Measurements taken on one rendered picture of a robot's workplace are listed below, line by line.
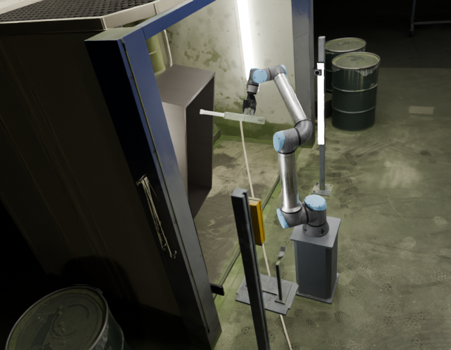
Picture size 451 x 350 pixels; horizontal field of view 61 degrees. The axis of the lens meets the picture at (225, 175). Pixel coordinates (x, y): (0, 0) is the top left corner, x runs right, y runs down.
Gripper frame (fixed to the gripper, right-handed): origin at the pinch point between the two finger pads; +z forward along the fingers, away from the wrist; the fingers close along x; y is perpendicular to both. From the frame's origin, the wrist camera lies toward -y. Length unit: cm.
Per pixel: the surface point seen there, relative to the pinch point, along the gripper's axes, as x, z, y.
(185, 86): 48, -15, 7
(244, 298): 6, 95, -85
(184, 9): 63, -54, -66
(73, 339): 98, 126, -83
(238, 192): 33, 22, -120
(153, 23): 78, -42, -87
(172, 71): 56, -24, 32
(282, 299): -13, 89, -95
